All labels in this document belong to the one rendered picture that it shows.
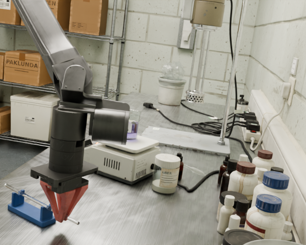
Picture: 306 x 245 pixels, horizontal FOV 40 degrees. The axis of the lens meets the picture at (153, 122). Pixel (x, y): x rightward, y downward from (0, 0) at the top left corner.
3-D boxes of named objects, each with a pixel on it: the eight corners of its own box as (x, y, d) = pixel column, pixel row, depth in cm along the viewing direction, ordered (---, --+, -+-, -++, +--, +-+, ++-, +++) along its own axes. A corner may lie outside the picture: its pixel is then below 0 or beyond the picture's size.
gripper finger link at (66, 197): (92, 219, 76) (97, 170, 74) (63, 233, 70) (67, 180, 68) (65, 206, 80) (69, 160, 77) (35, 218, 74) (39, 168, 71)
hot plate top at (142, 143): (94, 141, 103) (94, 138, 102) (121, 133, 113) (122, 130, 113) (135, 154, 97) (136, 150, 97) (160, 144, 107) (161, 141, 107)
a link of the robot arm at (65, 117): (56, 96, 72) (50, 103, 66) (96, 101, 72) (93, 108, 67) (53, 135, 73) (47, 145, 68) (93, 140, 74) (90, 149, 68)
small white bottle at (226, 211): (221, 236, 80) (228, 200, 78) (213, 228, 83) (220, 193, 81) (234, 234, 81) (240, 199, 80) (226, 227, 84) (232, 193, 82)
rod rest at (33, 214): (6, 209, 80) (7, 191, 79) (21, 204, 83) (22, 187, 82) (42, 228, 75) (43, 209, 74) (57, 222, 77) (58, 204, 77)
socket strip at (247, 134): (244, 142, 153) (246, 130, 152) (239, 120, 191) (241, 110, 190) (259, 144, 152) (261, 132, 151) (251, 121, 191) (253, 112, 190)
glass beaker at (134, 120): (141, 143, 104) (145, 112, 103) (121, 143, 102) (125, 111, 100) (131, 136, 110) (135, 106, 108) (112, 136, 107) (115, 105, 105)
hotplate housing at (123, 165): (66, 164, 107) (68, 134, 106) (97, 154, 119) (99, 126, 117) (139, 189, 97) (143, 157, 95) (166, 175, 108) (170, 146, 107)
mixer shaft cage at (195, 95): (183, 101, 138) (194, 24, 132) (185, 98, 144) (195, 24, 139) (204, 104, 137) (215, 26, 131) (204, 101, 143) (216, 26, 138)
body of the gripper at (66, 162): (98, 176, 75) (102, 136, 73) (55, 191, 66) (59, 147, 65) (72, 166, 78) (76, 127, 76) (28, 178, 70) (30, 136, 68)
